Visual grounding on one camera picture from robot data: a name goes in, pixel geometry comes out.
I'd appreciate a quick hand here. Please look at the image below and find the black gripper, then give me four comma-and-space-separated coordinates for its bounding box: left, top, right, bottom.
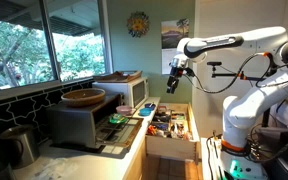
167, 67, 184, 94

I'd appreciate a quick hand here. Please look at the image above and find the purple plastic bowl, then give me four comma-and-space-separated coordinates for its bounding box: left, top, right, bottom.
116, 105, 133, 116

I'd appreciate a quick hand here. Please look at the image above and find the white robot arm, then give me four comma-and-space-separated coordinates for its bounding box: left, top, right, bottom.
167, 26, 288, 180

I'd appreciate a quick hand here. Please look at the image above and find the dark blue small bowl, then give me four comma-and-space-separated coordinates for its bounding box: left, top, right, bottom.
145, 103, 156, 110

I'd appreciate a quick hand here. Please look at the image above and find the light blue plastic bowl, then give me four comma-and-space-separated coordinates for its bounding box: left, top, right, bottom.
139, 108, 152, 116

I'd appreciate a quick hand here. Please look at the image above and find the gray toaster oven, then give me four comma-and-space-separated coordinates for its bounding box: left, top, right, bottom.
45, 93, 144, 151

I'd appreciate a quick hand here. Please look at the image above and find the white microwave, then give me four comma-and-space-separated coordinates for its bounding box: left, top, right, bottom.
93, 77, 149, 108

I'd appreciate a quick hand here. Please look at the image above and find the open wooden drawer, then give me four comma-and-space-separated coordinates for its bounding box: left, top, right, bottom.
146, 103, 200, 161

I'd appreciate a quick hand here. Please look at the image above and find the wooden tray on microwave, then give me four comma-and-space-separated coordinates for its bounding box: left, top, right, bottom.
93, 71, 142, 83

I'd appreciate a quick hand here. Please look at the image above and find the woven brown basket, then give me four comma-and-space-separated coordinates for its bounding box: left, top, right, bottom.
61, 88, 106, 107

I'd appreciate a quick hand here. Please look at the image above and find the steel pot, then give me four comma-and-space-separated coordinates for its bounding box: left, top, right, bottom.
0, 125, 40, 169

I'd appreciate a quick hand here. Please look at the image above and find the wall calendar with landscape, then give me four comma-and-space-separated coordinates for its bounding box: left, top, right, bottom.
161, 18, 189, 74

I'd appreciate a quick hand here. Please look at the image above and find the sun wall decoration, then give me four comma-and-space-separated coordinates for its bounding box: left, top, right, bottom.
127, 11, 150, 38

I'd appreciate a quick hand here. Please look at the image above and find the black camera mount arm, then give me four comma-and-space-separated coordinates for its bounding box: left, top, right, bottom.
207, 61, 265, 81

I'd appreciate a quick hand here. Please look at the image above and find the window frame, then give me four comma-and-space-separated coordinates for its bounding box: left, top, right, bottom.
0, 0, 111, 100

